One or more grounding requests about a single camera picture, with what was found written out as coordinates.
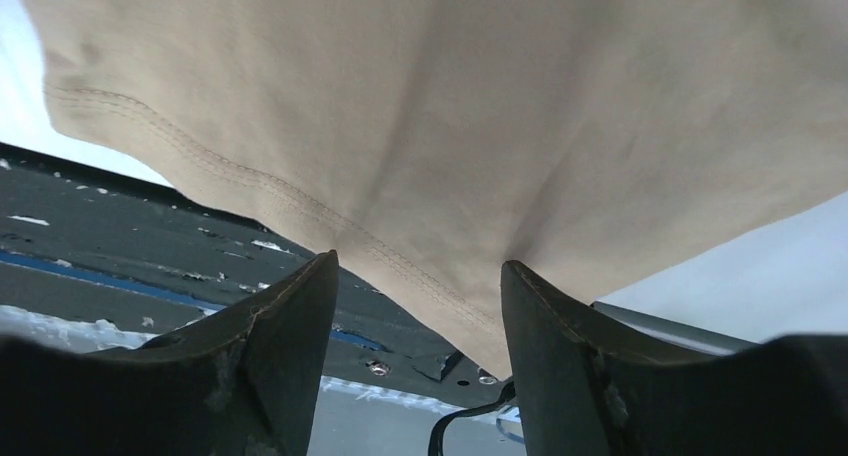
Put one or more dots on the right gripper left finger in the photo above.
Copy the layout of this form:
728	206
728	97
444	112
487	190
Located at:
243	381

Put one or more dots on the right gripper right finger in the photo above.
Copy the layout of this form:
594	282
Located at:
590	385

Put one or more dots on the beige t-shirt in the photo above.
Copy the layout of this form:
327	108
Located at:
429	141

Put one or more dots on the aluminium frame rail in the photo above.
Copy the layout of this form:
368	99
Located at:
682	335

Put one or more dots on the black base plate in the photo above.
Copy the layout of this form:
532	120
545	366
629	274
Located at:
85	244

